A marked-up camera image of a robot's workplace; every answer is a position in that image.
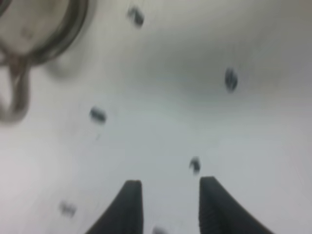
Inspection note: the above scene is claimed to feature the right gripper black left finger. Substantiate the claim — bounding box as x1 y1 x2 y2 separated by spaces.
87 180 144 234

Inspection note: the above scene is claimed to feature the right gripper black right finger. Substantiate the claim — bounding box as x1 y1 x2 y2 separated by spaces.
199 176 271 234

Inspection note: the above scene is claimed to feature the stainless steel teapot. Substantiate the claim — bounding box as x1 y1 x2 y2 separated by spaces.
0 0 89 123

